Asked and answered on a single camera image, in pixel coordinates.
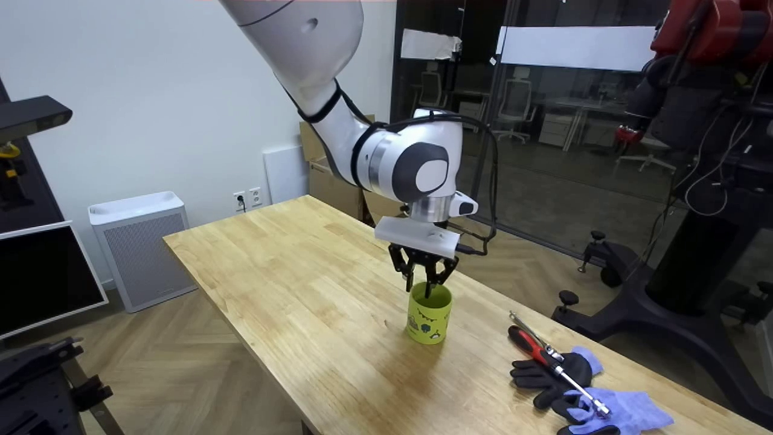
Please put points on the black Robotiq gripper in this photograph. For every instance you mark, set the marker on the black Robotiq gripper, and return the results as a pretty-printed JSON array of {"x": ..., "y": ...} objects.
[{"x": 422, "y": 262}]

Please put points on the green mug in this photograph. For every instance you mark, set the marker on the green mug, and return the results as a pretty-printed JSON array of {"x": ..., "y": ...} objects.
[{"x": 428, "y": 317}]

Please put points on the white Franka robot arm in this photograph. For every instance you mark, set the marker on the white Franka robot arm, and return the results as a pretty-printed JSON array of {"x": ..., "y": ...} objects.
[{"x": 322, "y": 48}]

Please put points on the open cardboard box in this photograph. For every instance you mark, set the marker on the open cardboard box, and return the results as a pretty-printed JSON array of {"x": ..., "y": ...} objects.
[{"x": 339, "y": 192}]

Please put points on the black and purple work glove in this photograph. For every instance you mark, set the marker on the black and purple work glove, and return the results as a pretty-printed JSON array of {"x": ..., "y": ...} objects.
[
  {"x": 536, "y": 374},
  {"x": 636, "y": 410}
]

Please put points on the white office chair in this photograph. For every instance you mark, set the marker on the white office chair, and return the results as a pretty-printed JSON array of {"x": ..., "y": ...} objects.
[{"x": 514, "y": 103}]

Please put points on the small white board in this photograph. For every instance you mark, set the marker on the small white board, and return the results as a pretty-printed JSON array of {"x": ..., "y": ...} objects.
[{"x": 428, "y": 43}]

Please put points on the red office chair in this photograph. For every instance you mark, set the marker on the red office chair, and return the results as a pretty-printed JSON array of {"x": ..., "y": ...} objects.
[{"x": 641, "y": 146}]

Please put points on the large white board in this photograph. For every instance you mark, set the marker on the large white board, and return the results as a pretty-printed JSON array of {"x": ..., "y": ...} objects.
[{"x": 576, "y": 48}]

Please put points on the white air purifier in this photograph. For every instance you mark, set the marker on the white air purifier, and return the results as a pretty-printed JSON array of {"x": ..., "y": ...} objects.
[{"x": 141, "y": 250}]

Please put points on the black tripod base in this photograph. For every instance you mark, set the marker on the black tripod base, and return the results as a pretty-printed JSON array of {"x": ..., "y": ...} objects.
[{"x": 37, "y": 389}]

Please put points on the white wall panel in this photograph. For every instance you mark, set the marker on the white wall panel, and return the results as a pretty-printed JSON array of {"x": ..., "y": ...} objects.
[{"x": 283, "y": 171}]

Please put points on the white wall outlet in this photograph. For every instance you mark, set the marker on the white wall outlet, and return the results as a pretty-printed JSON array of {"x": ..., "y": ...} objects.
[{"x": 248, "y": 199}]

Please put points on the red and black pedestal robot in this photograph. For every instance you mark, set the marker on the red and black pedestal robot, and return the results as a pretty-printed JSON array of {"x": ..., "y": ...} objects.
[{"x": 692, "y": 257}]

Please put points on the black monitor with white frame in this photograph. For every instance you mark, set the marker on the black monitor with white frame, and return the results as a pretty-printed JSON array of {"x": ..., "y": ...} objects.
[{"x": 38, "y": 279}]

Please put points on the black camera on stand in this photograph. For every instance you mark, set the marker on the black camera on stand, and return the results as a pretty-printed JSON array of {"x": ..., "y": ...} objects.
[{"x": 26, "y": 116}]

